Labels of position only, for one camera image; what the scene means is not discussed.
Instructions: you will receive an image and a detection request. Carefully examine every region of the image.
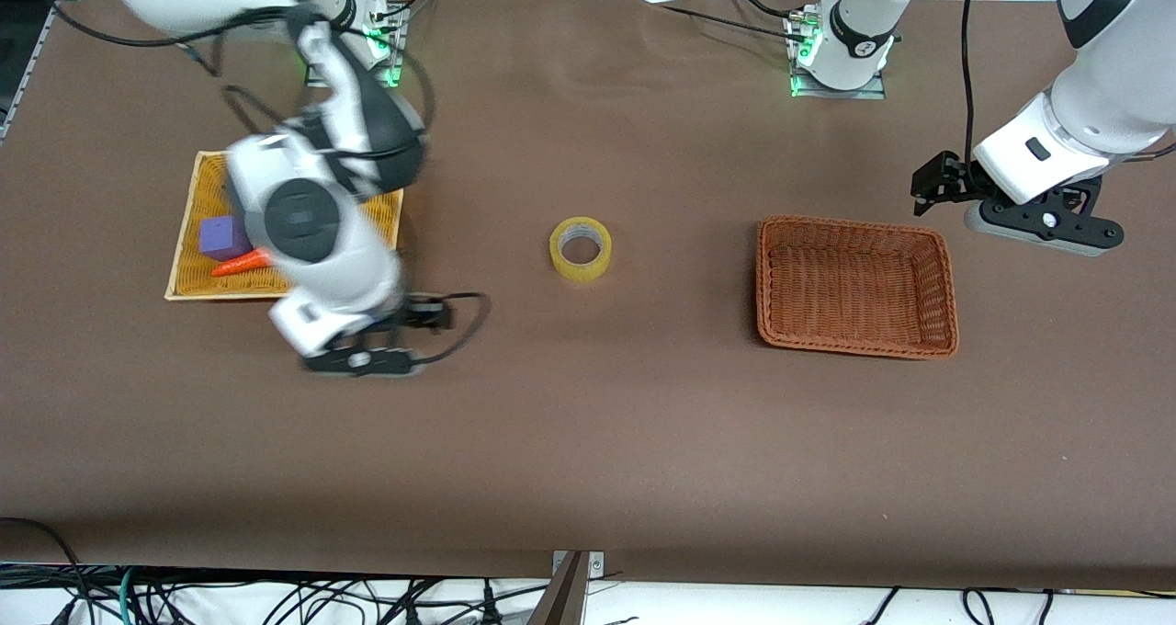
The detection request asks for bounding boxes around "yellow packing tape roll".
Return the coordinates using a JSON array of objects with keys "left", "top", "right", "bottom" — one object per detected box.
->
[{"left": 549, "top": 217, "right": 613, "bottom": 285}]

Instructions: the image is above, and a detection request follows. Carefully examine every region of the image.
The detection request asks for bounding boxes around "brown wicker basket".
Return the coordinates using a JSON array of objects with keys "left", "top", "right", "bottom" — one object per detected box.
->
[{"left": 755, "top": 216, "right": 959, "bottom": 360}]

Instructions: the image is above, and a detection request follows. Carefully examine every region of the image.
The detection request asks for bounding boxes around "orange toy carrot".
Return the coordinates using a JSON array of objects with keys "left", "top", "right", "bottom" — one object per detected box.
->
[{"left": 211, "top": 248, "right": 275, "bottom": 278}]

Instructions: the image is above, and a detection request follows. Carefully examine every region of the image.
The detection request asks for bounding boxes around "purple cube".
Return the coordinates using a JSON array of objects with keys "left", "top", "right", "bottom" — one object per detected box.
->
[{"left": 199, "top": 216, "right": 254, "bottom": 263}]

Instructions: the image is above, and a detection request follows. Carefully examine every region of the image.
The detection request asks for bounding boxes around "yellow woven tray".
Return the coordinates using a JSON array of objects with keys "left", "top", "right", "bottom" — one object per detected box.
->
[{"left": 165, "top": 152, "right": 405, "bottom": 302}]

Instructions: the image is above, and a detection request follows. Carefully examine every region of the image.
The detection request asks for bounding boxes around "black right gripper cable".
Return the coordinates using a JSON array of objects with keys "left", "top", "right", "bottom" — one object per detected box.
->
[{"left": 409, "top": 291, "right": 493, "bottom": 367}]

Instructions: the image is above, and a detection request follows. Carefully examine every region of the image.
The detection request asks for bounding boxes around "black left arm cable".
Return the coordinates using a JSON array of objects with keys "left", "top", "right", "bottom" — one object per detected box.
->
[{"left": 959, "top": 0, "right": 982, "bottom": 163}]

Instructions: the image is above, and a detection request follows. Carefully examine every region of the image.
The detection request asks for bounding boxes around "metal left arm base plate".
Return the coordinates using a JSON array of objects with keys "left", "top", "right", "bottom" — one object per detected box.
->
[{"left": 792, "top": 72, "right": 888, "bottom": 100}]

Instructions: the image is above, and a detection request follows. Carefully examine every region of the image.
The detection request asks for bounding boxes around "black cable on table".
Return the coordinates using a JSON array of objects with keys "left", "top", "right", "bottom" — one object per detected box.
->
[{"left": 634, "top": 0, "right": 802, "bottom": 40}]

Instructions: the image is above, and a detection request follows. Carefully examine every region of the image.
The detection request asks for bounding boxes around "metal table bracket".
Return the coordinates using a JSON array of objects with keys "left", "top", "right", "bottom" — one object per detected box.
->
[{"left": 528, "top": 550, "right": 607, "bottom": 625}]

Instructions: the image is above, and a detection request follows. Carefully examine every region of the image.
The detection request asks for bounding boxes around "aluminium frame rail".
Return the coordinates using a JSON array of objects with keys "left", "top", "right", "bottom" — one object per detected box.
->
[{"left": 0, "top": 0, "right": 93, "bottom": 139}]

